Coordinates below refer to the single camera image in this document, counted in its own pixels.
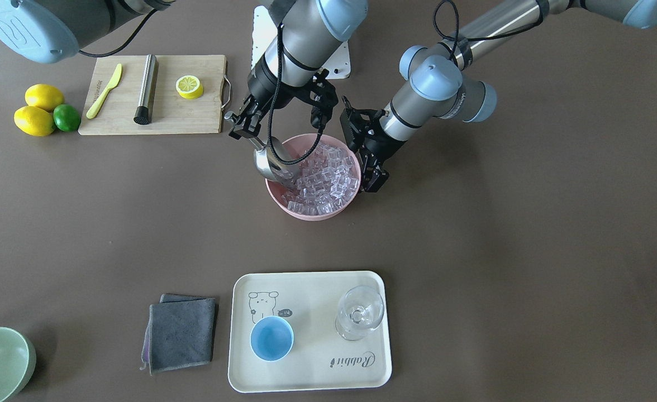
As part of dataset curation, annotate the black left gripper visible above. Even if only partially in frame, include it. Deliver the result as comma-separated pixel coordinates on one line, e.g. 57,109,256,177
340,96,406,193

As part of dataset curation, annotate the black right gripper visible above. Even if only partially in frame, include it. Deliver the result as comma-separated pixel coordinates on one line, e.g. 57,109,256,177
228,56,338,140

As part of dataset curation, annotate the pink bowl of ice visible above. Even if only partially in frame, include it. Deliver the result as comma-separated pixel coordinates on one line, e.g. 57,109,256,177
265,135,361,221

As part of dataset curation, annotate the metal ice scoop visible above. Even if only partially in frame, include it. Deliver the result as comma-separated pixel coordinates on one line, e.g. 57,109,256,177
224,112,300,186

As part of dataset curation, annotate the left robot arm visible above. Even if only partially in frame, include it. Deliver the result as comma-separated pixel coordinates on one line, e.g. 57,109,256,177
340,1,657,193

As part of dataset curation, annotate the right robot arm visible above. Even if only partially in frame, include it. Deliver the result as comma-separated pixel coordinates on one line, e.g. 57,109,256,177
0,1,368,139

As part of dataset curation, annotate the light blue cup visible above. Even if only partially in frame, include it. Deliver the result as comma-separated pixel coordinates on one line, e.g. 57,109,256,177
250,316,294,362

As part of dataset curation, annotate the half lemon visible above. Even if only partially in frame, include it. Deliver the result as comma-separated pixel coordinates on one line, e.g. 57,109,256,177
175,75,204,99

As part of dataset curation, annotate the bamboo cutting board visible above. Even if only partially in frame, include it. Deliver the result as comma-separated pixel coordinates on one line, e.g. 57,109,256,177
78,54,231,136

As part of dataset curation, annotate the steel muddler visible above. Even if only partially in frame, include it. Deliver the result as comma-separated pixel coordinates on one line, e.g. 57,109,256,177
134,54,158,125

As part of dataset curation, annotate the clear wine glass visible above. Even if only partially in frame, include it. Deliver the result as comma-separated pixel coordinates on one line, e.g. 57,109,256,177
335,285,385,341

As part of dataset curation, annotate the yellow plastic knife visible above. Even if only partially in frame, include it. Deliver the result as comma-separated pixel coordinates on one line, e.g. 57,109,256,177
85,64,123,119

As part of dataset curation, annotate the green lime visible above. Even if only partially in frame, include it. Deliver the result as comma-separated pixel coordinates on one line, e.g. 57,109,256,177
52,104,82,132

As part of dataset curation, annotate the cream rabbit tray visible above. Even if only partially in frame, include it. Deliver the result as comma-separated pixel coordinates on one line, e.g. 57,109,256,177
228,270,392,394

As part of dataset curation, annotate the upper yellow lemon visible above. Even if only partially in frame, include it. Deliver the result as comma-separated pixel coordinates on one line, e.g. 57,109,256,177
24,83,65,112

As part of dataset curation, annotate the yellow lemon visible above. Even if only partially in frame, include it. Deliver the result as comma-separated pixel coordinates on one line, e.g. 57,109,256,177
13,106,56,137
24,83,65,112

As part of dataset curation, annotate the lower yellow lemon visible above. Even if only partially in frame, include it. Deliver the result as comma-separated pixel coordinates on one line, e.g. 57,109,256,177
13,106,56,137

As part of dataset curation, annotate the grey folded cloth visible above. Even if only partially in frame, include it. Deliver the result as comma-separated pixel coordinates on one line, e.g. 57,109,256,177
140,293,218,376

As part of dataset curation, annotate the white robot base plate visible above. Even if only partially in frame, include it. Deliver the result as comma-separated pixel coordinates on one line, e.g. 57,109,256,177
250,6,351,80

